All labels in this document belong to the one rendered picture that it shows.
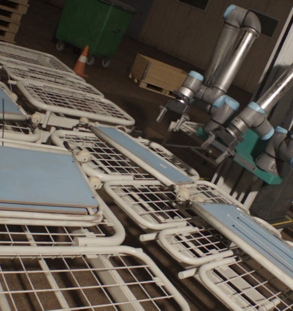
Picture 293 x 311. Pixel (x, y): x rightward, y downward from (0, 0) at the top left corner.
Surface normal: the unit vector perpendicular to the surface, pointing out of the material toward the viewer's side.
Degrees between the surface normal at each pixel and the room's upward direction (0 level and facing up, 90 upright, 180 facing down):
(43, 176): 7
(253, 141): 90
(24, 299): 0
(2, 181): 7
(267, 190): 90
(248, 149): 90
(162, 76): 90
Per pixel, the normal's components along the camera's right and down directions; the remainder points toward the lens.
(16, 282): 0.38, -0.88
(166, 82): 0.35, 0.43
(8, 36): 0.54, 0.47
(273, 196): -0.69, -0.06
